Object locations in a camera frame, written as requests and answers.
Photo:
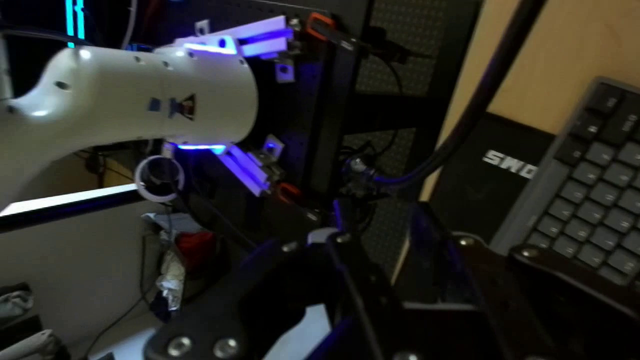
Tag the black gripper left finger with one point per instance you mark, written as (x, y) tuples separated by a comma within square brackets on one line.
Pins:
[(244, 313)]

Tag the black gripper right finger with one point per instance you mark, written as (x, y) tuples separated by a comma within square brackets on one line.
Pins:
[(542, 306)]

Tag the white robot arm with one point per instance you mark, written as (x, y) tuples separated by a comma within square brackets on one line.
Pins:
[(93, 97)]

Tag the black mechanical keyboard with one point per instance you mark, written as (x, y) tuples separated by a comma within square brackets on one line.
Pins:
[(585, 196)]

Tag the black desk mat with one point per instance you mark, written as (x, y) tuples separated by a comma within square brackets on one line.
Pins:
[(481, 183)]

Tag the purple lit metal frame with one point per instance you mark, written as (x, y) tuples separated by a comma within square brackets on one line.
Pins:
[(214, 94)]

